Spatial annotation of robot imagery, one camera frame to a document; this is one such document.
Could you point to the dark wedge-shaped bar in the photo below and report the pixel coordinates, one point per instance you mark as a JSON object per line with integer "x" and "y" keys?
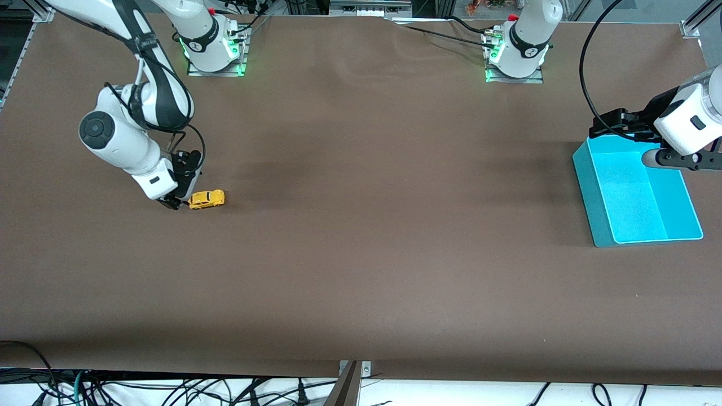
{"x": 344, "y": 392}

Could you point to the turquoise plastic bin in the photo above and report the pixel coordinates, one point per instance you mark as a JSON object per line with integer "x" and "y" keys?
{"x": 632, "y": 197}

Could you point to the yellow toy beetle car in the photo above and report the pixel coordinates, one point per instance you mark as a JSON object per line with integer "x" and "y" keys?
{"x": 206, "y": 199}

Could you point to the small metal table bracket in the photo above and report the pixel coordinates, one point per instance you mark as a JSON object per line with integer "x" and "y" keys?
{"x": 366, "y": 369}

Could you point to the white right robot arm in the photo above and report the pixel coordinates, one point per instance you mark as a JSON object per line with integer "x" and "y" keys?
{"x": 118, "y": 141}

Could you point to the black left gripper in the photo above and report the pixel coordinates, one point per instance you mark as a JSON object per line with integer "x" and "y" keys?
{"x": 661, "y": 110}

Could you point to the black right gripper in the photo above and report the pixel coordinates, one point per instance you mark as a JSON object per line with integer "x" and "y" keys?
{"x": 185, "y": 178}

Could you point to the grey power strip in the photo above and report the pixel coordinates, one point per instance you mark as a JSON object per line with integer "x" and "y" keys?
{"x": 366, "y": 8}

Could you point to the orange patterned object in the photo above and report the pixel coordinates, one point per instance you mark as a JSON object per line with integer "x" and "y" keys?
{"x": 485, "y": 7}

